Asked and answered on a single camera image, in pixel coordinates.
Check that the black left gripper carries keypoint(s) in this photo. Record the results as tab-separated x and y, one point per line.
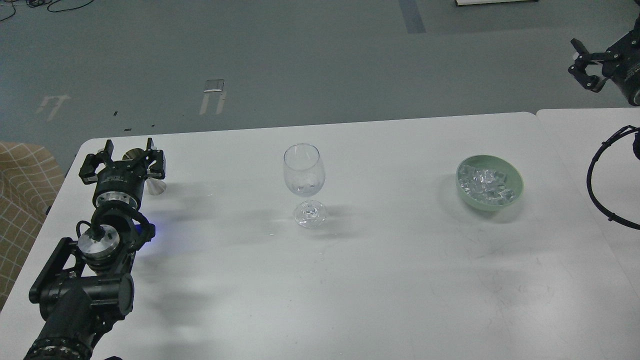
123	180

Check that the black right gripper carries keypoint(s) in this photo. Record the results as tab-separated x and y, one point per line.
627	70

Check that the steel double jigger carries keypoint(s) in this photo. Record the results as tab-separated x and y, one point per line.
153	186

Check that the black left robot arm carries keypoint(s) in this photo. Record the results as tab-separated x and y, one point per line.
86	285

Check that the pile of clear ice cubes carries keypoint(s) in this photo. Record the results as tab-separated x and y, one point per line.
485	185

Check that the clear wine glass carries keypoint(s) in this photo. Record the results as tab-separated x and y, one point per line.
304	175

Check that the beige checked chair cushion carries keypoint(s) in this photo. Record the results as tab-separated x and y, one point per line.
30	180

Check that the metal floor plate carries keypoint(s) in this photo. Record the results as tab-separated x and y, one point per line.
214	85

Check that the green bowl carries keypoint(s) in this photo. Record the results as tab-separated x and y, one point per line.
514	181

